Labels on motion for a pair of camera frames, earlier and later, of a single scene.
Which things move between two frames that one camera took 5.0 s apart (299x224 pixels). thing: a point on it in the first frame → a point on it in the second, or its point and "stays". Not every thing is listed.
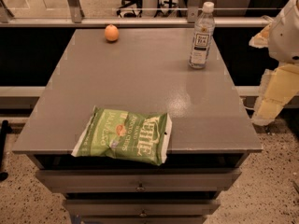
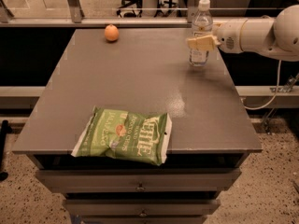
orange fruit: (111, 33) stays
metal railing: (75, 18) stays
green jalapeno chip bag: (127, 135) stays
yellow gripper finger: (279, 85) → (228, 35)
